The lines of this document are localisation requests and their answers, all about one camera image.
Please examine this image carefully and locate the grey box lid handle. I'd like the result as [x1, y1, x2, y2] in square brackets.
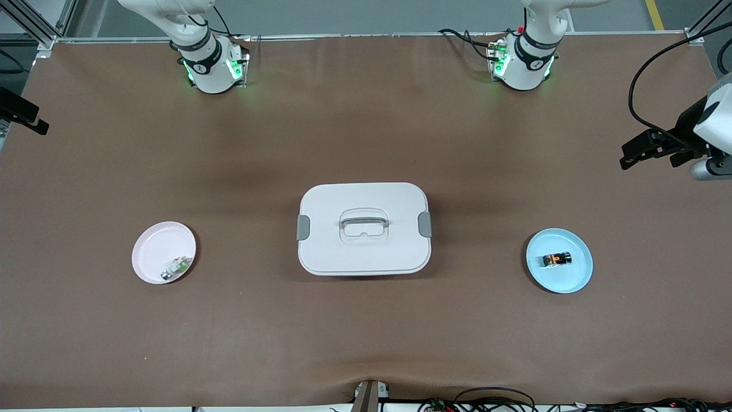
[340, 209, 390, 231]

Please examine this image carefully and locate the metal bracket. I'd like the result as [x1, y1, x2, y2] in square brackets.
[350, 379, 391, 412]

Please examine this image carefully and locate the green push-button switch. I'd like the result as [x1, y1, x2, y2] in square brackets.
[160, 256, 192, 282]

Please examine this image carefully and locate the black cable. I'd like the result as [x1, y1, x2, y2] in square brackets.
[455, 387, 536, 412]
[628, 22, 732, 150]
[439, 27, 501, 61]

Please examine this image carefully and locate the pink round plate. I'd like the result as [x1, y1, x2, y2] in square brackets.
[132, 221, 197, 286]

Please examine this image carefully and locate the brown table mat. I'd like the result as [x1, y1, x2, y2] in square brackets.
[0, 31, 732, 408]

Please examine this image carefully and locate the blue round plate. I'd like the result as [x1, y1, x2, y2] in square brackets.
[526, 228, 594, 294]

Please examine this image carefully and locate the aluminium frame post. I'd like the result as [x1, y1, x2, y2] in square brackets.
[0, 0, 78, 51]
[685, 0, 732, 45]

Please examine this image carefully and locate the white lidded storage box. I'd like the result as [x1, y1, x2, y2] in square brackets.
[296, 182, 433, 277]

